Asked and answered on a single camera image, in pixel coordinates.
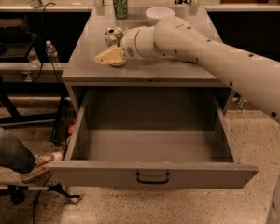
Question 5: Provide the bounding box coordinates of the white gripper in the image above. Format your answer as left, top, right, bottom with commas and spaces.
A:
94, 26, 155, 66

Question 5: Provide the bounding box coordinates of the white green 7up can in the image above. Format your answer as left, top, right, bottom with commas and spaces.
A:
105, 27, 123, 48

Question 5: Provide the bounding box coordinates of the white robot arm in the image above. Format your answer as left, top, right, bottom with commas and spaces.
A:
94, 16, 280, 124

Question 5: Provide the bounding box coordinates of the dark green soda can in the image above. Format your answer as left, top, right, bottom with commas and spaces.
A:
113, 0, 128, 19

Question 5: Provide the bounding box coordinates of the open grey top drawer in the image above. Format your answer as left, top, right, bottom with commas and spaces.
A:
50, 91, 258, 189

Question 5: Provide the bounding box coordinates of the grey metal cabinet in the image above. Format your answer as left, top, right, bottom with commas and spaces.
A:
63, 7, 237, 117

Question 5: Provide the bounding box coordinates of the white ceramic bowl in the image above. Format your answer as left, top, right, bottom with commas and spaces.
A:
146, 7, 175, 25

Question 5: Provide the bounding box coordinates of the clear plastic water bottle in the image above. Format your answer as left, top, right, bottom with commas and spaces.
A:
46, 40, 60, 64

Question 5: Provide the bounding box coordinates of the black side table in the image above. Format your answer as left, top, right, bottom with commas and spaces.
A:
0, 16, 69, 126

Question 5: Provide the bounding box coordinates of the white red sneaker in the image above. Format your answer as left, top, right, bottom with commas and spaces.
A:
20, 151, 64, 184

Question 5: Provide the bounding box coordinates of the person leg in jeans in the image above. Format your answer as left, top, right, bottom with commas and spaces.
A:
0, 127, 36, 174

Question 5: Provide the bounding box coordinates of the black drawer handle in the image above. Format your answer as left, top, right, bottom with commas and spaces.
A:
135, 172, 170, 185

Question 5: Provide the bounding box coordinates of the black stand with cable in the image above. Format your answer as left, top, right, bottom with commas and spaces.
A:
0, 175, 82, 210

